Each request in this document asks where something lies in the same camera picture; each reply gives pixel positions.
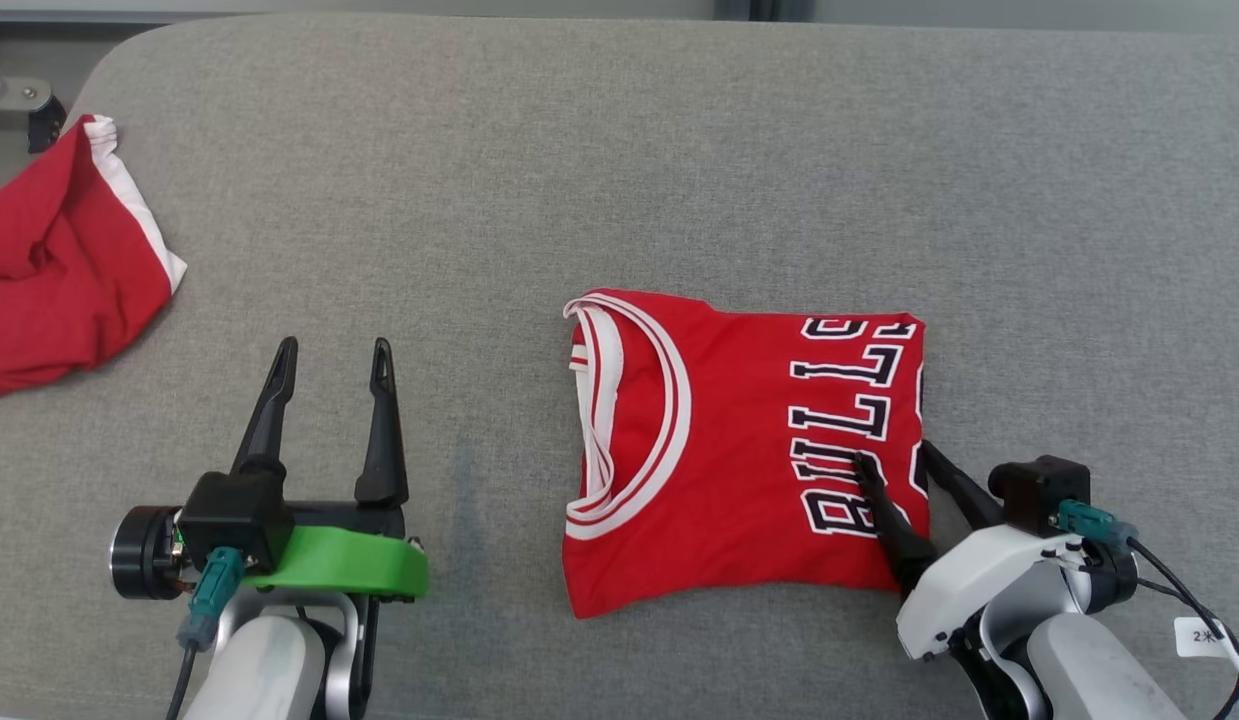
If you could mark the red shorts with white trim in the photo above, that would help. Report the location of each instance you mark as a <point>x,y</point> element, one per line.
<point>69,280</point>

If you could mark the silver and black metal fixture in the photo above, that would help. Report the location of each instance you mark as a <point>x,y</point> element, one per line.
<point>19,98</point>

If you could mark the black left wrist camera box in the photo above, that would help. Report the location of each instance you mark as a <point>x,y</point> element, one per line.
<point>229,515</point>

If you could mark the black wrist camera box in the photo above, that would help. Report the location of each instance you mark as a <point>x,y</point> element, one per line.
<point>1039,490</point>
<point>229,515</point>

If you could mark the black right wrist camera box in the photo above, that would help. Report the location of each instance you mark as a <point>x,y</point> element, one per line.
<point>1039,490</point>

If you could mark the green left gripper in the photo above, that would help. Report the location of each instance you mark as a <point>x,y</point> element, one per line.
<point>349,565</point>

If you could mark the red basketball jersey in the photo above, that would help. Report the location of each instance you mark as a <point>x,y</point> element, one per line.
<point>729,450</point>

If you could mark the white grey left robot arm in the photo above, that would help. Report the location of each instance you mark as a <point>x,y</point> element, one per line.
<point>259,670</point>

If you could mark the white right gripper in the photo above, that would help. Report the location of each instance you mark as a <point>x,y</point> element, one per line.
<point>979,575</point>

